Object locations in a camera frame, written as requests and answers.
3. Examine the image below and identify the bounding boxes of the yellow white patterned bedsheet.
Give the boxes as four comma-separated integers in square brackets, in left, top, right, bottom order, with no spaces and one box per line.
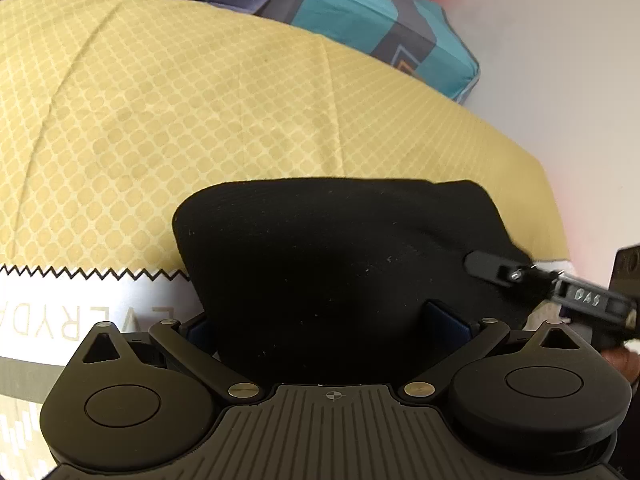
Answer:
[1,0,570,479]

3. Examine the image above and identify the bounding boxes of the person's right hand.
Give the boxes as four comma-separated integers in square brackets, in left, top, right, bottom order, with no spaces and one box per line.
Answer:
[601,346,640,385]

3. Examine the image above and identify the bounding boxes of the black knit pants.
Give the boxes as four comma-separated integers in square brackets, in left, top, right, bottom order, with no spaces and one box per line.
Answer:
[172,178,538,385]

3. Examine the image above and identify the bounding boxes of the teal grey folded blanket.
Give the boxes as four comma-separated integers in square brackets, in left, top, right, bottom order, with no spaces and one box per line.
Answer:
[259,0,480,104]

